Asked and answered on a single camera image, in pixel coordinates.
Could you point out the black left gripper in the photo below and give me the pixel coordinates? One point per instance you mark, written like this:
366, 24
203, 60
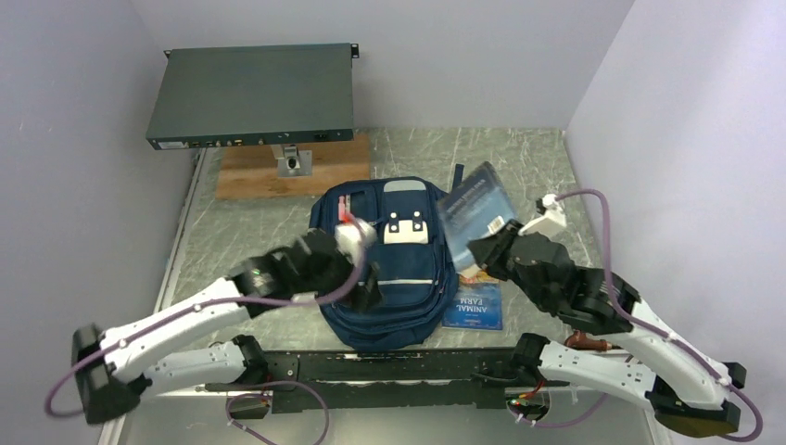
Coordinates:
365, 296

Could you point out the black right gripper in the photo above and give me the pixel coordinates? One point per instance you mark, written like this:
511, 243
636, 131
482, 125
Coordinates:
489, 250

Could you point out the navy blue student backpack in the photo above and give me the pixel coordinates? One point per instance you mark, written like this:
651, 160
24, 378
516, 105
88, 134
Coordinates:
417, 278

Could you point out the Animal Farm book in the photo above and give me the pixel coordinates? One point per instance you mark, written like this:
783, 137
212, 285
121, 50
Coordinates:
477, 304

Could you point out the Nineteen Eighty-Four book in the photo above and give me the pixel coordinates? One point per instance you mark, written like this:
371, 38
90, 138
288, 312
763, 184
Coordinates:
477, 207

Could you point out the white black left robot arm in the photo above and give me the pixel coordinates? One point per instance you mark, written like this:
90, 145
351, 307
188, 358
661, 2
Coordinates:
115, 369

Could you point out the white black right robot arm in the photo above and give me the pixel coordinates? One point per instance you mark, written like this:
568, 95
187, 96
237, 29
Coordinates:
688, 393

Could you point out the copper pipe fitting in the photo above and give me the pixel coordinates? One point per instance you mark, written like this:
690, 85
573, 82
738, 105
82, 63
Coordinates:
581, 341

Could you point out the wooden board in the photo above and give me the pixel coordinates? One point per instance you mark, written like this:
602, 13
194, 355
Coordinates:
251, 171

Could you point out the grey rack server box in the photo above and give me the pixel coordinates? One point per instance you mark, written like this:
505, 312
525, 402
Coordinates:
254, 95

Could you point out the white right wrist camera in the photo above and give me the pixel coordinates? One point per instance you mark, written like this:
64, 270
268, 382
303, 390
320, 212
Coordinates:
551, 220

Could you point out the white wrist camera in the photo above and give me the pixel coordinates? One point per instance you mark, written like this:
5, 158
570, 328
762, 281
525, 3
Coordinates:
551, 220
353, 238

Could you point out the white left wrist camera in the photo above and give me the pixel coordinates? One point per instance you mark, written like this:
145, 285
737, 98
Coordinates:
353, 238

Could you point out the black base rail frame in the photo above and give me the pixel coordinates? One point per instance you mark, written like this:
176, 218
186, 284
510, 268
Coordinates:
402, 378

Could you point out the aluminium extrusion rail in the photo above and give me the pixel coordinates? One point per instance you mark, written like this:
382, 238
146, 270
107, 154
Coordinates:
227, 367

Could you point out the grey metal stand bracket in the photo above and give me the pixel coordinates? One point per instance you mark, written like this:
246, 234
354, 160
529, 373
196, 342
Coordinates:
292, 161

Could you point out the aluminium side rail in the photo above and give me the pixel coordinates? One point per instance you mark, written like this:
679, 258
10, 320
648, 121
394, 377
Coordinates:
173, 266

